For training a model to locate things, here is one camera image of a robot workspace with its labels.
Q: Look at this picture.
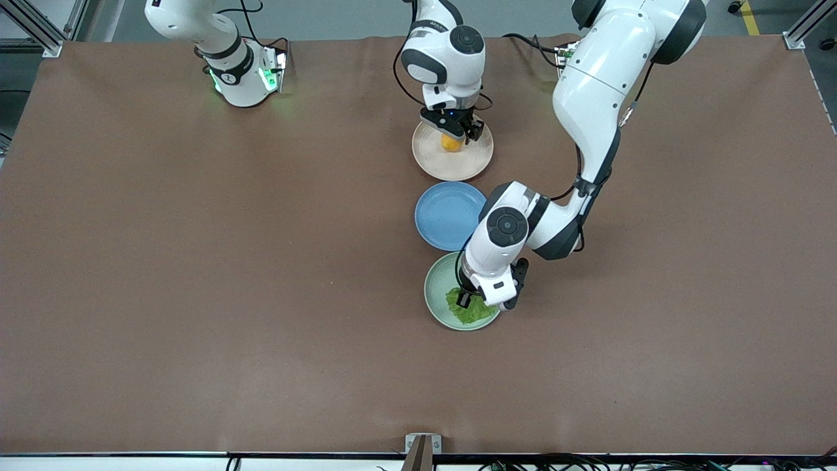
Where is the metal table edge bracket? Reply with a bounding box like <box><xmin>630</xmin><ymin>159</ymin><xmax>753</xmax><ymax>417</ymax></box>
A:
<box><xmin>400</xmin><ymin>433</ymin><xmax>443</xmax><ymax>471</ymax></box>

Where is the yellow floor tape strip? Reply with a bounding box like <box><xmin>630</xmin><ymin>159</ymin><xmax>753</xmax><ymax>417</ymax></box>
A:
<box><xmin>740</xmin><ymin>0</ymin><xmax>762</xmax><ymax>37</ymax></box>

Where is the black right base cable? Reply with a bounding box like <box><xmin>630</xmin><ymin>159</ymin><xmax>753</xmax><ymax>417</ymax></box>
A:
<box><xmin>195</xmin><ymin>0</ymin><xmax>290</xmax><ymax>61</ymax></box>

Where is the brown paper table cover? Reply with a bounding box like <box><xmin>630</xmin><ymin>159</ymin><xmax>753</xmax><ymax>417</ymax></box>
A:
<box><xmin>0</xmin><ymin>33</ymin><xmax>837</xmax><ymax>456</ymax></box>

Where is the pale green round plate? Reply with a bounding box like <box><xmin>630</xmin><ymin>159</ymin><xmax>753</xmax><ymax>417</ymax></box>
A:
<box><xmin>424</xmin><ymin>251</ymin><xmax>504</xmax><ymax>332</ymax></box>

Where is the black left base cable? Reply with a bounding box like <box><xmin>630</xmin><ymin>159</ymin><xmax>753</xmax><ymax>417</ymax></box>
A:
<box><xmin>502</xmin><ymin>32</ymin><xmax>564</xmax><ymax>70</ymax></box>

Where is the silver right base connector bracket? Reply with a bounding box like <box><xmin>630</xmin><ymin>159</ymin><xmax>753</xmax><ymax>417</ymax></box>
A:
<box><xmin>258</xmin><ymin>44</ymin><xmax>288</xmax><ymax>94</ymax></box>

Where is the black base cable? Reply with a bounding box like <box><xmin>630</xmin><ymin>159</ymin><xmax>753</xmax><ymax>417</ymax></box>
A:
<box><xmin>195</xmin><ymin>0</ymin><xmax>290</xmax><ymax>61</ymax></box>
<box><xmin>502</xmin><ymin>32</ymin><xmax>564</xmax><ymax>70</ymax></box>

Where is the green lettuce leaf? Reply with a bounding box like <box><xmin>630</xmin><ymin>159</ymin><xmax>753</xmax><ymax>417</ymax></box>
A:
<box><xmin>446</xmin><ymin>288</ymin><xmax>500</xmax><ymax>326</ymax></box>

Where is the beige round plate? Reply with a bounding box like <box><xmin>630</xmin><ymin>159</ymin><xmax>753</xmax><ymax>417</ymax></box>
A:
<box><xmin>412</xmin><ymin>118</ymin><xmax>494</xmax><ymax>182</ymax></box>

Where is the blue round plate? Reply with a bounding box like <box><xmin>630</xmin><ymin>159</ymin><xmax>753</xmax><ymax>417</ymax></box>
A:
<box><xmin>415</xmin><ymin>181</ymin><xmax>488</xmax><ymax>253</ymax></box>

